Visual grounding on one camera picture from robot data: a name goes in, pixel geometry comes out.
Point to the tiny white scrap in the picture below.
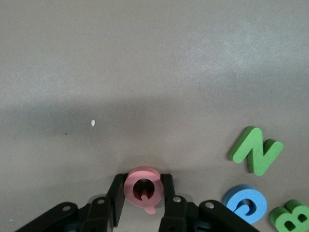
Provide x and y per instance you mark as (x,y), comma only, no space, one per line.
(93,123)

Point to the pink capital letter Q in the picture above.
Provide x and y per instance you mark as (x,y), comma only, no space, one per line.
(129,191)

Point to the green capital letter N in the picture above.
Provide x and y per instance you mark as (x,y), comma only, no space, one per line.
(259,154)

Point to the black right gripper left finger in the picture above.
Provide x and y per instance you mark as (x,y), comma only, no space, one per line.
(96,212)

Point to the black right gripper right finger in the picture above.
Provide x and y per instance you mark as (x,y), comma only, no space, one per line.
(178,212)

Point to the green capital letter B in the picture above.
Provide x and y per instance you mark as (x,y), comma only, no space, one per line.
(280,220)

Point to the blue capital letter C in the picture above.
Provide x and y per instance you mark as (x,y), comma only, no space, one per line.
(258,200)

